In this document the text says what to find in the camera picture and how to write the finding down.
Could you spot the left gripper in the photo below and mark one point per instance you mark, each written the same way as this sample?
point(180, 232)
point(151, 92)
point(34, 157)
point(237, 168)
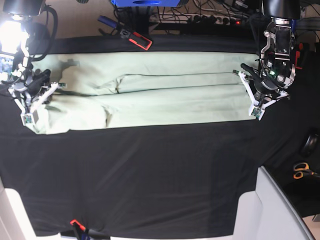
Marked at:
point(276, 72)

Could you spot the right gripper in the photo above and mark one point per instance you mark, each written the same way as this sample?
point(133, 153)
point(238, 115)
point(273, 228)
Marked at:
point(28, 88)

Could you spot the light green T-shirt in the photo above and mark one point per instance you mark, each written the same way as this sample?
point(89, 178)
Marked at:
point(133, 89)

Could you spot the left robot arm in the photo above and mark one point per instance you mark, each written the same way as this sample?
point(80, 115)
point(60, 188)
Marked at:
point(282, 11)

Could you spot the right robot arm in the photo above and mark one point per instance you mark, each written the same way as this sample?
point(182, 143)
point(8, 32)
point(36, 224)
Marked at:
point(16, 35)

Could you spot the red black side clamp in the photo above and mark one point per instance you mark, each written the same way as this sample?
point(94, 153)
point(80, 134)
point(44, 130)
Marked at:
point(298, 62)

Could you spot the black tape roll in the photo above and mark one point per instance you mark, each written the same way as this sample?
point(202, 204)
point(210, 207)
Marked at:
point(309, 145)

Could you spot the blue red bar clamp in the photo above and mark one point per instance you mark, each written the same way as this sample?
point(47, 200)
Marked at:
point(129, 35)

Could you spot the blue plastic box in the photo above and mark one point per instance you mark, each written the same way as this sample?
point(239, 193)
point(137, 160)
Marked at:
point(148, 3)

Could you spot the black table cloth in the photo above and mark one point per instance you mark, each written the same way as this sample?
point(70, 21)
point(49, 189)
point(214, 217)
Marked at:
point(178, 181)

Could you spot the white chair armrest right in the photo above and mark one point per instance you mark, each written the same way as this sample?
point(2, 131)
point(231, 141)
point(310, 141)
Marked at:
point(266, 213)

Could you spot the white chair armrest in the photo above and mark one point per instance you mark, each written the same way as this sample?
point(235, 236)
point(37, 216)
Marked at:
point(266, 213)
point(14, 221)

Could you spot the white chair armrest left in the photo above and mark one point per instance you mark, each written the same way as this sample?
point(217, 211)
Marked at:
point(14, 221)

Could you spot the blue red bottom clamp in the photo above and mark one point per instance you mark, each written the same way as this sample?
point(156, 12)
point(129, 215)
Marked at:
point(83, 233)

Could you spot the orange handled scissors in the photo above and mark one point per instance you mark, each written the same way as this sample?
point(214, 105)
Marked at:
point(302, 170)

